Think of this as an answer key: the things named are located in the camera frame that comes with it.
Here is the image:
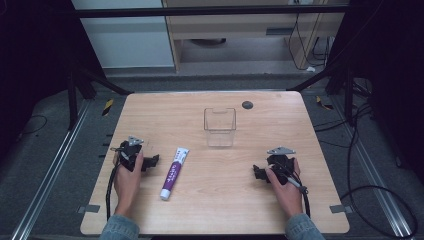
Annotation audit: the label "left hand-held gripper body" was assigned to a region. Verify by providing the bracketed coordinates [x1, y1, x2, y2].
[110, 134, 146, 173]

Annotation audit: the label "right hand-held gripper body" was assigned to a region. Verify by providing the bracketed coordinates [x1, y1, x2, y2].
[265, 145, 298, 186]

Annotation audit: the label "person's left hand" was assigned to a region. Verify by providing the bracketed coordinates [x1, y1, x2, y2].
[112, 151, 145, 218]

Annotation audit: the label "person's right hand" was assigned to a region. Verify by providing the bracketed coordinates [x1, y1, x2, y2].
[264, 157, 305, 221]

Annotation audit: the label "white and purple toothpaste tube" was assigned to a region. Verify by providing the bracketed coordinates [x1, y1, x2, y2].
[159, 146, 191, 202]

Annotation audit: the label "yellow and black tape strip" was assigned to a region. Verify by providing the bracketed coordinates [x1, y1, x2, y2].
[101, 97, 115, 117]
[315, 95, 334, 111]

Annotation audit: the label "clear plastic container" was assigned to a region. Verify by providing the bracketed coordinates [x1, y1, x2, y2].
[203, 106, 238, 148]

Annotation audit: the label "black metal stand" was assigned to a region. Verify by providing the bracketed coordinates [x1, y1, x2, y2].
[65, 63, 134, 132]
[286, 63, 374, 128]

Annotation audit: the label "white cabinet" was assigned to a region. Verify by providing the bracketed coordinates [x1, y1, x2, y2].
[70, 0, 176, 70]

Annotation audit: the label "light wooden desk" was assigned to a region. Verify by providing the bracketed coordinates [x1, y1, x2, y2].
[161, 0, 350, 73]

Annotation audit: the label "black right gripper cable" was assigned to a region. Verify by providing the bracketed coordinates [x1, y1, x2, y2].
[285, 175, 312, 219]

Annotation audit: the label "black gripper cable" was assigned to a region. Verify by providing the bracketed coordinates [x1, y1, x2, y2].
[285, 175, 312, 219]
[105, 162, 122, 222]

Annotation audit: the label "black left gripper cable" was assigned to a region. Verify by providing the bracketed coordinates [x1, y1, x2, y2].
[105, 162, 122, 222]

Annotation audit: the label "grey table bracket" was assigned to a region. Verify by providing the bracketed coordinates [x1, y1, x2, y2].
[329, 204, 354, 215]
[77, 204, 101, 215]

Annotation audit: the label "aluminium floor rail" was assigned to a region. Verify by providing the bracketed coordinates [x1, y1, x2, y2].
[330, 95, 414, 239]
[9, 99, 92, 240]

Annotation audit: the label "black floor cable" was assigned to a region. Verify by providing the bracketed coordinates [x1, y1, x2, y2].
[17, 114, 48, 138]
[313, 99, 419, 240]

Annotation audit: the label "black hanging desk cables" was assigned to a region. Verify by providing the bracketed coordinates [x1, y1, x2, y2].
[287, 13, 334, 72]

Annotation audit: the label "black metal frame bar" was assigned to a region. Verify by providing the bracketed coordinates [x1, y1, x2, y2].
[71, 4, 350, 19]

